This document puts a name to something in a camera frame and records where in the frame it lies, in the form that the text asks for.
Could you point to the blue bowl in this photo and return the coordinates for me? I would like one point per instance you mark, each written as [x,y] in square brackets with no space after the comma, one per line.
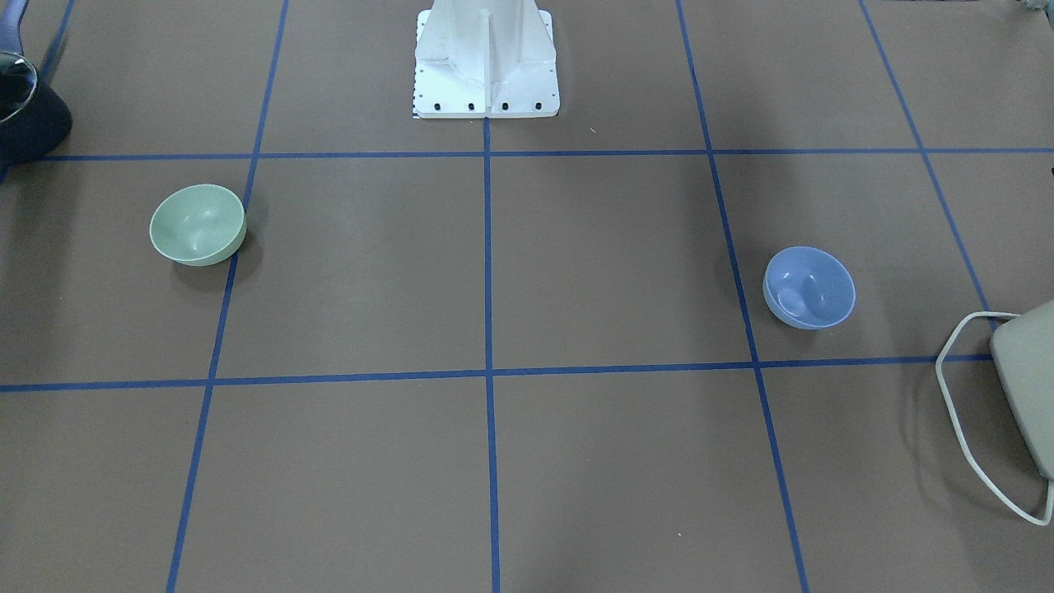
[808,288]

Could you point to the green bowl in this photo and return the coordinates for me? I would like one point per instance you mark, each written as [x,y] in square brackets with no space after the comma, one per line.
[199,226]

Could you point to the beige toaster appliance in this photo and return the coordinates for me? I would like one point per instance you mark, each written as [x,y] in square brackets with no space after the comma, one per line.
[1022,350]

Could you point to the dark blue saucepan with lid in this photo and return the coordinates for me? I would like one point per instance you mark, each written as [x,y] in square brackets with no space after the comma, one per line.
[34,118]

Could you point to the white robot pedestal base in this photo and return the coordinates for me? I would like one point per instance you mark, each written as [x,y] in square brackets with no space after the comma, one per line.
[485,59]

